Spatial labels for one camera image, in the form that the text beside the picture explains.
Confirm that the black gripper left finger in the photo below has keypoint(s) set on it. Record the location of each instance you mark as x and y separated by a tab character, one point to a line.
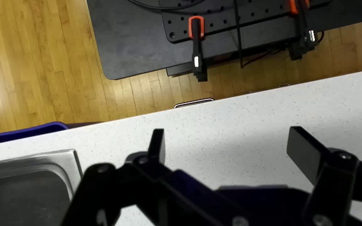
155	154

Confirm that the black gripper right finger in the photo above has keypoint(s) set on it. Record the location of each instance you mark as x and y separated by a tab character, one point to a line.
309	155

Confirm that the orange black clamp right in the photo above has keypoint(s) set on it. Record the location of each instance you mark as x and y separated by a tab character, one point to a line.
307	38

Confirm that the orange black clamp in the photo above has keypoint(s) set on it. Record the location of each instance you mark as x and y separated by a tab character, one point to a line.
196	33
307	38

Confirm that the stainless steel sink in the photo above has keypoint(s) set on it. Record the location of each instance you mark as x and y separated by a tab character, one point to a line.
36	190

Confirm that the blue bin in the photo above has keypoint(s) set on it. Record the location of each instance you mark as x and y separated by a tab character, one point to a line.
33	131

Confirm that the orange black clamp left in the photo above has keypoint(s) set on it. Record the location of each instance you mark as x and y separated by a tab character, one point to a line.
196	33

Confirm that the dark grey robot base plate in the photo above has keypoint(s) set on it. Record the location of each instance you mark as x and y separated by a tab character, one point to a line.
136	37

